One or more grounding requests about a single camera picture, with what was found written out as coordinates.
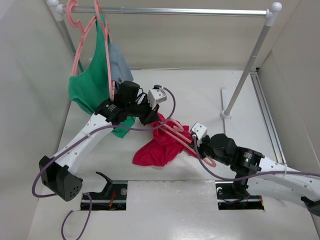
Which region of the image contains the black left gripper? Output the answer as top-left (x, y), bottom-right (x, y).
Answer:
top-left (127, 94), bottom-right (160, 127)

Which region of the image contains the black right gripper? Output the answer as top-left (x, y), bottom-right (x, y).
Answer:
top-left (188, 134), bottom-right (231, 166)

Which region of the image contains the red t shirt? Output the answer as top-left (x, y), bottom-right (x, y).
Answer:
top-left (132, 119), bottom-right (196, 167)

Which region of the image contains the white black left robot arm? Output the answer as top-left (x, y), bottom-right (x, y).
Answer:
top-left (39, 81), bottom-right (167, 202)

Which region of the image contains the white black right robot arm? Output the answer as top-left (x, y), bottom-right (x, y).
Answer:
top-left (192, 133), bottom-right (320, 216)

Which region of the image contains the pink hanger with clothes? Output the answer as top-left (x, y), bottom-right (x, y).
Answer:
top-left (94, 0), bottom-right (115, 101)

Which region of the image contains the grey denim garment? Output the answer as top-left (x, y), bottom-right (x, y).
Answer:
top-left (108, 43), bottom-right (134, 91)

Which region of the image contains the green tank top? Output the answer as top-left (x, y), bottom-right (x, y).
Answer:
top-left (68, 13), bottom-right (136, 139)

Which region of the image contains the silver white clothes rack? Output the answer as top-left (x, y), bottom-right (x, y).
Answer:
top-left (46, 0), bottom-right (283, 134)

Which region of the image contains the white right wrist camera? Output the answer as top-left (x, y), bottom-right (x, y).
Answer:
top-left (190, 121), bottom-right (208, 141)

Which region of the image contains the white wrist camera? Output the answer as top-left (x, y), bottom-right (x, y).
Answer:
top-left (190, 121), bottom-right (208, 141)
top-left (147, 85), bottom-right (167, 109)

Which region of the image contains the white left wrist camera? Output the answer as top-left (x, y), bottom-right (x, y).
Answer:
top-left (147, 85), bottom-right (167, 109)

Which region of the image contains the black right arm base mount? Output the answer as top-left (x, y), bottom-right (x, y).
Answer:
top-left (215, 181), bottom-right (265, 211)

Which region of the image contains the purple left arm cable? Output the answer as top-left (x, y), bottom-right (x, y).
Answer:
top-left (31, 86), bottom-right (176, 240)

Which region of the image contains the aluminium rail on right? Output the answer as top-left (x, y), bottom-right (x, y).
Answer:
top-left (249, 70), bottom-right (287, 164)

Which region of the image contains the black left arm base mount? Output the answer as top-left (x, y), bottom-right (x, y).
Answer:
top-left (89, 171), bottom-right (128, 211)

